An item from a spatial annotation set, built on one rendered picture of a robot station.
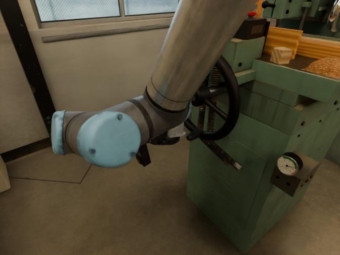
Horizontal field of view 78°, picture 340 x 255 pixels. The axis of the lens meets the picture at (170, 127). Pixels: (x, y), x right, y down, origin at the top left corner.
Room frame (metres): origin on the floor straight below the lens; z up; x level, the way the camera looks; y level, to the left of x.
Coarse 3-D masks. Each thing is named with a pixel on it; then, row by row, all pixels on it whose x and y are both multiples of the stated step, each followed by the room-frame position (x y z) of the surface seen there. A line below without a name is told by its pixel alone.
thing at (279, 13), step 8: (272, 0) 0.76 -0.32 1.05; (280, 0) 0.74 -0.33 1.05; (288, 0) 0.73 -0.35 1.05; (296, 0) 0.76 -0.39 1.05; (304, 0) 0.78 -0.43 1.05; (272, 8) 0.75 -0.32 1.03; (280, 8) 0.73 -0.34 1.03; (288, 8) 0.74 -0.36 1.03; (296, 8) 0.77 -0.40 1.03; (304, 8) 0.79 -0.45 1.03; (264, 16) 0.77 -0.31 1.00; (272, 16) 0.75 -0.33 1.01; (280, 16) 0.73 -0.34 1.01; (288, 16) 0.74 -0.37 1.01; (296, 16) 0.77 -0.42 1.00
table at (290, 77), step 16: (256, 64) 0.64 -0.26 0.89; (272, 64) 0.60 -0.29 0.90; (288, 64) 0.59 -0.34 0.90; (304, 64) 0.59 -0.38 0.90; (240, 80) 0.59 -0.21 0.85; (272, 80) 0.59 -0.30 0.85; (288, 80) 0.55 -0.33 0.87; (304, 80) 0.52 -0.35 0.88; (320, 80) 0.49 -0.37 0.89; (336, 80) 0.47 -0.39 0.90; (320, 96) 0.48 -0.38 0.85; (336, 96) 0.48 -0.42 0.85
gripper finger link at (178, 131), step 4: (180, 124) 0.51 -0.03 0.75; (176, 128) 0.51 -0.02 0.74; (180, 128) 0.52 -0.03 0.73; (168, 132) 0.49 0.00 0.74; (172, 132) 0.50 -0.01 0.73; (176, 132) 0.51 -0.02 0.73; (180, 132) 0.52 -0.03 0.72; (184, 132) 0.55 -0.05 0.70; (168, 136) 0.49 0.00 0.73; (172, 136) 0.49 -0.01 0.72; (176, 136) 0.50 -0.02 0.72; (180, 136) 0.51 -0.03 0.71
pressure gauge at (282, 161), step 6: (282, 156) 0.45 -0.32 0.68; (288, 156) 0.44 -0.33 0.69; (294, 156) 0.44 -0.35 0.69; (276, 162) 0.46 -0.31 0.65; (282, 162) 0.45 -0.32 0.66; (288, 162) 0.43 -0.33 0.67; (294, 162) 0.42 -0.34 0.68; (300, 162) 0.42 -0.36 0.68; (282, 168) 0.44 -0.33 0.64; (288, 168) 0.43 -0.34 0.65; (294, 168) 0.42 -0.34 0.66; (300, 168) 0.42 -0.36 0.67; (288, 174) 0.42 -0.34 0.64; (294, 174) 0.41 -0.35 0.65
